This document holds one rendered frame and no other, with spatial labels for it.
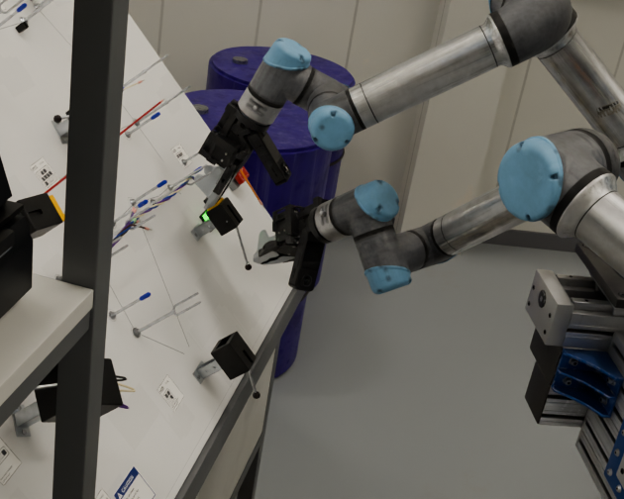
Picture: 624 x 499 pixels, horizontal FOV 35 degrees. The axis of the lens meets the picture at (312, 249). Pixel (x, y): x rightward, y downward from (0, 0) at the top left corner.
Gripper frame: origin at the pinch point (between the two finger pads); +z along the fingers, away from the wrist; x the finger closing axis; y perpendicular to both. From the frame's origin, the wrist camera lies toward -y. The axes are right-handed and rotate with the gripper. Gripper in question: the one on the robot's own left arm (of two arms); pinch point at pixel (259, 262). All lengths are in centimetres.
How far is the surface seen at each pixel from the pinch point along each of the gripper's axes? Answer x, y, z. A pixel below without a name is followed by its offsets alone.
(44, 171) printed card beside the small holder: 48.5, 5.4, -3.1
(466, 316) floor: -191, 43, 99
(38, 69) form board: 48, 28, 3
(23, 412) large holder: 57, -38, -19
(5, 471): 59, -46, -19
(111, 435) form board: 40, -39, -12
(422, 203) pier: -195, 101, 120
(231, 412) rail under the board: 9.3, -31.1, -2.4
